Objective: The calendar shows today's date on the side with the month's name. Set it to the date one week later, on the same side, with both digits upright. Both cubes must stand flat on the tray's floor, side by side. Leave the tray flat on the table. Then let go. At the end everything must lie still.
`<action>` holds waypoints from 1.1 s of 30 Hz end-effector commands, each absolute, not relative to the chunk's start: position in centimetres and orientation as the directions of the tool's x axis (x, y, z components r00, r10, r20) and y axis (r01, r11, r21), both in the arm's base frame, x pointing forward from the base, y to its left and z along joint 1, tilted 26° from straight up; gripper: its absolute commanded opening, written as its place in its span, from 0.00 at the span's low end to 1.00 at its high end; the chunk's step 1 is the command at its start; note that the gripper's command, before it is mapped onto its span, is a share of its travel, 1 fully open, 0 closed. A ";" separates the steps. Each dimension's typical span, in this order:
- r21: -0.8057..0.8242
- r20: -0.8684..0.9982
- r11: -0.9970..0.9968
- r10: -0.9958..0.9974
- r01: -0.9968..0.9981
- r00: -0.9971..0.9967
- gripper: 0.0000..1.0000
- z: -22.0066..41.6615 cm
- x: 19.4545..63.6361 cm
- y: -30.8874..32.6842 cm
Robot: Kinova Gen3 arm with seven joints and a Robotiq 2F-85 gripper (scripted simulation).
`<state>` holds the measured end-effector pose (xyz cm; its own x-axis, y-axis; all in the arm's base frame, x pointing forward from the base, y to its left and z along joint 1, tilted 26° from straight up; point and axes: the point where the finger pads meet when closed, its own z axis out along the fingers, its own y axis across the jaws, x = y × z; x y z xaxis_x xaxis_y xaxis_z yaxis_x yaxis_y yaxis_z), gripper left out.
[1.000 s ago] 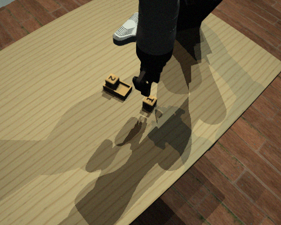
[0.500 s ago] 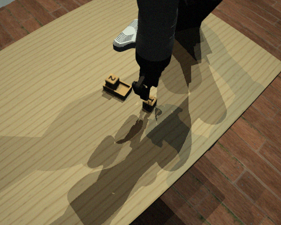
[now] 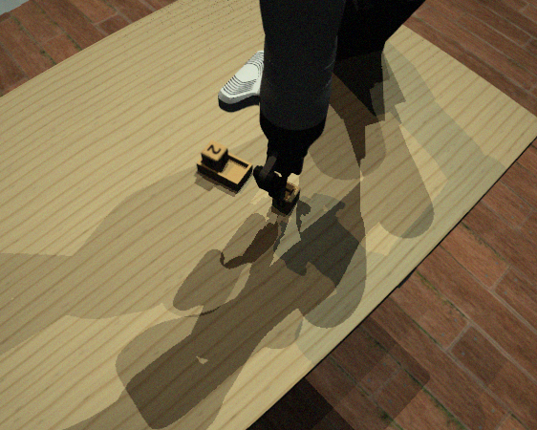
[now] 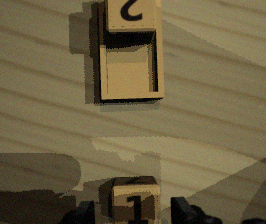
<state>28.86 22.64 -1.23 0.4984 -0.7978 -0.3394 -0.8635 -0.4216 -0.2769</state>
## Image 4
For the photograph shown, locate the tan wooden cube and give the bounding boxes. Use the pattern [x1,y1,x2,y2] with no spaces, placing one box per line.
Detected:
[112,176,161,224]
[105,0,157,44]

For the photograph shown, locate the tan shallow rectangular tray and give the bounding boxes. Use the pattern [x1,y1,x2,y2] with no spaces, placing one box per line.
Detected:
[98,0,164,101]

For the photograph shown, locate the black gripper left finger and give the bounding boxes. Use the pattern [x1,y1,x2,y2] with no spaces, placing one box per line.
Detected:
[57,201,95,224]

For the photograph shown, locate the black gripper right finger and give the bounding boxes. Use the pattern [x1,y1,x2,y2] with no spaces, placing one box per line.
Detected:
[171,197,266,224]

